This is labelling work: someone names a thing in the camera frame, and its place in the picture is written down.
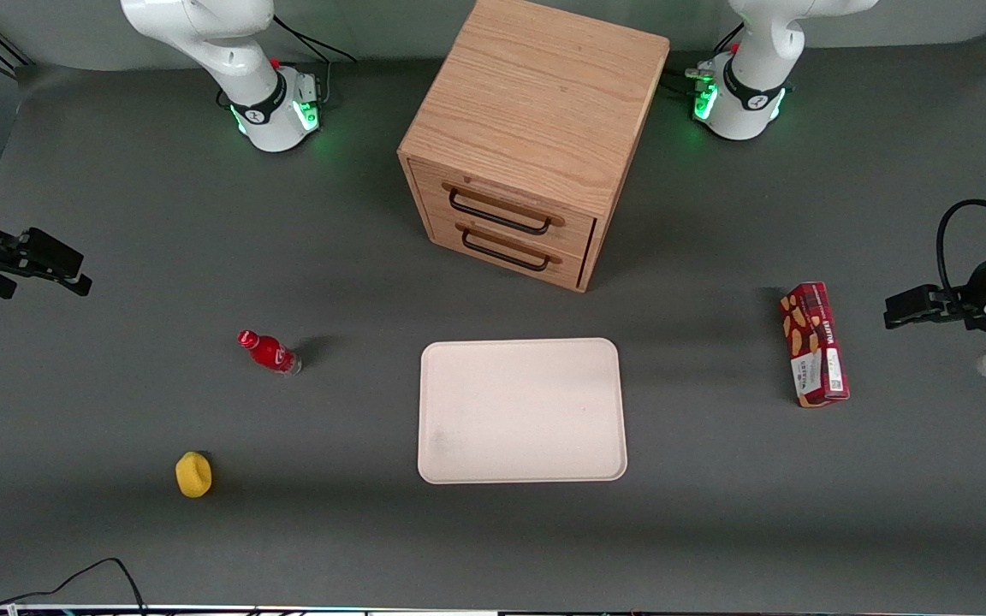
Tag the yellow sponge-like object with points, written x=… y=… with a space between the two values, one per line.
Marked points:
x=193 y=475

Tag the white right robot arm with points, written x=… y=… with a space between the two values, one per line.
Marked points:
x=266 y=103

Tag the wooden drawer front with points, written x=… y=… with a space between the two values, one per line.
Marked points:
x=446 y=239
x=579 y=235

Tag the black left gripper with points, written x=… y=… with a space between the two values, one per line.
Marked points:
x=977 y=293

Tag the beige plastic tray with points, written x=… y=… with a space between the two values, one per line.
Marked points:
x=520 y=411

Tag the red cookie box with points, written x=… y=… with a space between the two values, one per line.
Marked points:
x=816 y=342

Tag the wooden drawer cabinet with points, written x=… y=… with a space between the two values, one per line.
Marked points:
x=527 y=94

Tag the small red bottle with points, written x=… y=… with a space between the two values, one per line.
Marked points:
x=269 y=351

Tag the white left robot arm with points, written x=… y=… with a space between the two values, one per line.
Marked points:
x=750 y=94

